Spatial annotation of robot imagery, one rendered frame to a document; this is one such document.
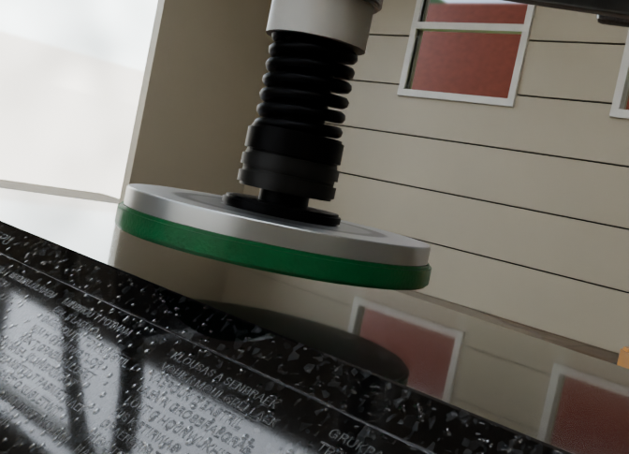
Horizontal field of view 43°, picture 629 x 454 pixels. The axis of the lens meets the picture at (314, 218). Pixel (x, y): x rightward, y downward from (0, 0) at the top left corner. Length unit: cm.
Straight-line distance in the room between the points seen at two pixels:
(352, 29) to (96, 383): 27
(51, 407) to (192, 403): 9
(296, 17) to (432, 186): 739
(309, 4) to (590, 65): 686
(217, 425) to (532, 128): 711
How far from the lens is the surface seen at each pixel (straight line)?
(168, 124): 891
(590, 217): 711
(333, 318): 53
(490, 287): 749
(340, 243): 46
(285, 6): 55
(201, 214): 47
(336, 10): 54
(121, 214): 53
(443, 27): 821
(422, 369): 44
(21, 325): 57
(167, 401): 45
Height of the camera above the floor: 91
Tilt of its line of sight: 3 degrees down
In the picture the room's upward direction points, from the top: 12 degrees clockwise
